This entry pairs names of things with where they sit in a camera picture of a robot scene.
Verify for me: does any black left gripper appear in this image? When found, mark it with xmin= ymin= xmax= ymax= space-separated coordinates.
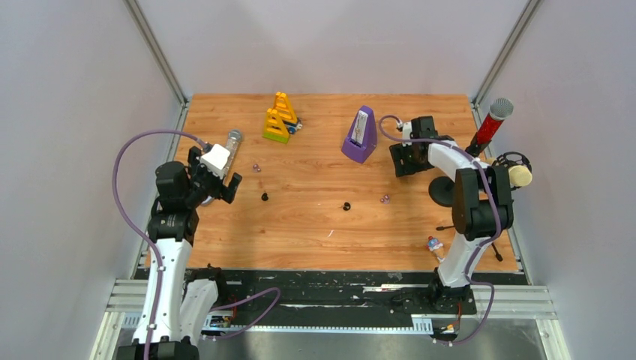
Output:
xmin=183 ymin=147 xmax=241 ymax=208

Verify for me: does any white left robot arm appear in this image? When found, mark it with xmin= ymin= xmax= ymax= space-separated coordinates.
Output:
xmin=116 ymin=144 xmax=242 ymax=359

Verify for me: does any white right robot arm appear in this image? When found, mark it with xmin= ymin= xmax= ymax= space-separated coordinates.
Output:
xmin=389 ymin=116 xmax=514 ymax=314

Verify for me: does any red microphone on stand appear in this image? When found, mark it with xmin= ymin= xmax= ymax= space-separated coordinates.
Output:
xmin=428 ymin=97 xmax=514 ymax=207

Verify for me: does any silver glitter microphone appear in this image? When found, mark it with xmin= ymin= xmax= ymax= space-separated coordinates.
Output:
xmin=223 ymin=129 xmax=243 ymax=176

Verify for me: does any purple metronome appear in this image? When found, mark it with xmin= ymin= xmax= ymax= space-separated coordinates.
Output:
xmin=341 ymin=106 xmax=377 ymax=164

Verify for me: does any yellow toy block tower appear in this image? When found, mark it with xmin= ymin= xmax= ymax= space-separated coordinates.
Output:
xmin=262 ymin=109 xmax=290 ymax=144

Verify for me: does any small toy figure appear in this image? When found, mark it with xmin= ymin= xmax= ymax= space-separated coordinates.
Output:
xmin=427 ymin=236 xmax=446 ymax=263

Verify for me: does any yellow toy block on car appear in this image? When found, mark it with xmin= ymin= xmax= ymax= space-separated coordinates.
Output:
xmin=273 ymin=91 xmax=302 ymax=134

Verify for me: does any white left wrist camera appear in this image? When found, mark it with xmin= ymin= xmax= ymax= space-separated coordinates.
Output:
xmin=200 ymin=144 xmax=231 ymax=179

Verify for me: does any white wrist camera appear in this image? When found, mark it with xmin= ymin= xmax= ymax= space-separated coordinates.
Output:
xmin=200 ymin=144 xmax=231 ymax=179
xmin=401 ymin=121 xmax=413 ymax=143

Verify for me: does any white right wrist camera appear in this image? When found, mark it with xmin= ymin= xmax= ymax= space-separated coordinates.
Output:
xmin=401 ymin=121 xmax=413 ymax=143

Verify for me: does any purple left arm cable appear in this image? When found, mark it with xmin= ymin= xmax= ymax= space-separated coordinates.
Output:
xmin=112 ymin=130 xmax=282 ymax=360

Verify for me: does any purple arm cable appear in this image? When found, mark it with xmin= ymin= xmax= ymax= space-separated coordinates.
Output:
xmin=378 ymin=115 xmax=504 ymax=347
xmin=112 ymin=130 xmax=282 ymax=360

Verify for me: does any beige microphone in shock mount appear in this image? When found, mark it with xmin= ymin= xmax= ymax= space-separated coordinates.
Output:
xmin=484 ymin=151 xmax=533 ymax=191

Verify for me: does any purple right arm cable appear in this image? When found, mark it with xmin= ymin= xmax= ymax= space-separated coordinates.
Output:
xmin=378 ymin=115 xmax=504 ymax=347

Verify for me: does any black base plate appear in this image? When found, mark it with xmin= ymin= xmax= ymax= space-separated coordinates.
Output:
xmin=133 ymin=267 xmax=530 ymax=329

